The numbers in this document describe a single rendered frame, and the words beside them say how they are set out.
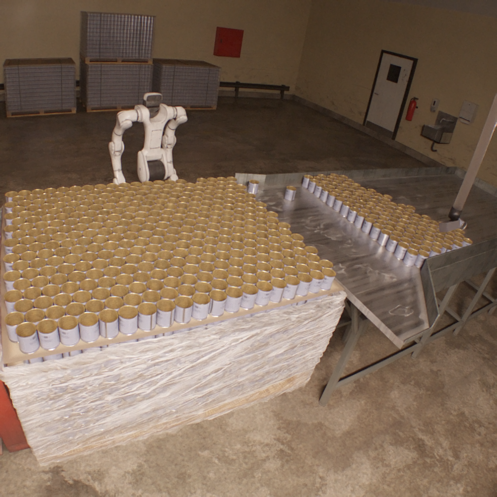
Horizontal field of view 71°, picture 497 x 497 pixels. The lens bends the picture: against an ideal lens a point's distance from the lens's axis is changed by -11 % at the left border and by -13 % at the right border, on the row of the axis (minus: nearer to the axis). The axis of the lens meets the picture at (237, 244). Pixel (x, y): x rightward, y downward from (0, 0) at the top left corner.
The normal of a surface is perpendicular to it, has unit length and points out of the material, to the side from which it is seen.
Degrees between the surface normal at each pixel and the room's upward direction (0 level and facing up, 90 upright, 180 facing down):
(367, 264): 0
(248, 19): 90
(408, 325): 0
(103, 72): 92
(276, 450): 0
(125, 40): 88
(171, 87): 91
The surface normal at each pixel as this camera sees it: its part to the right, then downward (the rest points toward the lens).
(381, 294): 0.14, -0.84
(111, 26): 0.45, 0.51
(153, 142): 0.60, 0.57
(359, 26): -0.87, 0.14
